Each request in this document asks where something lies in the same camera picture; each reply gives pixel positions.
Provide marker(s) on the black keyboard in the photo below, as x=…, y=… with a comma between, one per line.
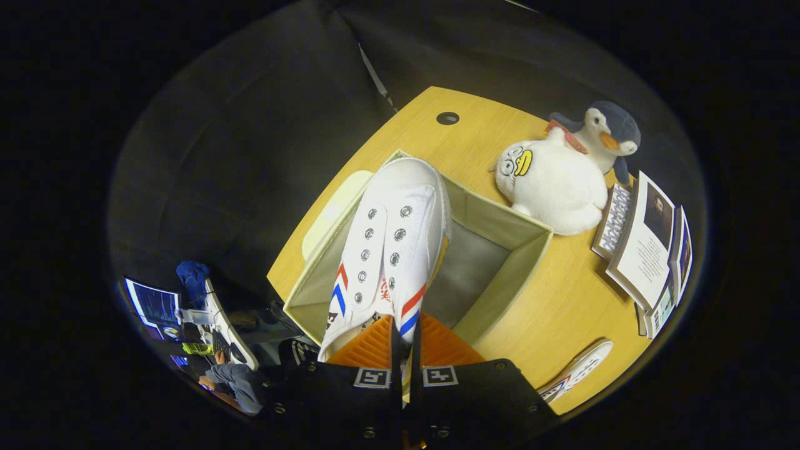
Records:
x=220, y=345

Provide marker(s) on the yellow green object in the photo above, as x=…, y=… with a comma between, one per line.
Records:
x=197, y=349

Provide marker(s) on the white duck plush toy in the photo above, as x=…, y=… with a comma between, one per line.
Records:
x=556, y=184

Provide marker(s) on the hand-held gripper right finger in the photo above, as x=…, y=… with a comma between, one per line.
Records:
x=475, y=394

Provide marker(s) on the black white sneaker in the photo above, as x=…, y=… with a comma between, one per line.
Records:
x=299, y=353

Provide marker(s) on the beige fabric storage box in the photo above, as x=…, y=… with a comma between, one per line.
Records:
x=500, y=250

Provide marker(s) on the teal white cover book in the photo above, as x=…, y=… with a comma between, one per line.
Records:
x=661, y=309

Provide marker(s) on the blue cloth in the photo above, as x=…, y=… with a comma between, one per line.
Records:
x=192, y=281

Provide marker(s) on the white side desk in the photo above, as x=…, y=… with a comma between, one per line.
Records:
x=234, y=331

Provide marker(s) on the grey patterned book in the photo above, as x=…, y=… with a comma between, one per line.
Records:
x=614, y=219

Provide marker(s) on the white portrait cover book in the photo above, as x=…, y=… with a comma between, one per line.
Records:
x=647, y=250

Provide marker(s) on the grey penguin plush toy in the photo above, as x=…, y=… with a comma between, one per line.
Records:
x=609, y=134

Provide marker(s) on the white canvas shoe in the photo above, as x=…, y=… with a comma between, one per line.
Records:
x=578, y=370
x=394, y=219

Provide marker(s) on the black backdrop cloth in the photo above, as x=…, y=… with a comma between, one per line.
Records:
x=250, y=137

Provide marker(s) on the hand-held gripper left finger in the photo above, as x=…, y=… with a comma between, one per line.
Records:
x=350, y=394

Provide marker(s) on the blue cover book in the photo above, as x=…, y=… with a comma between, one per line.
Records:
x=682, y=250

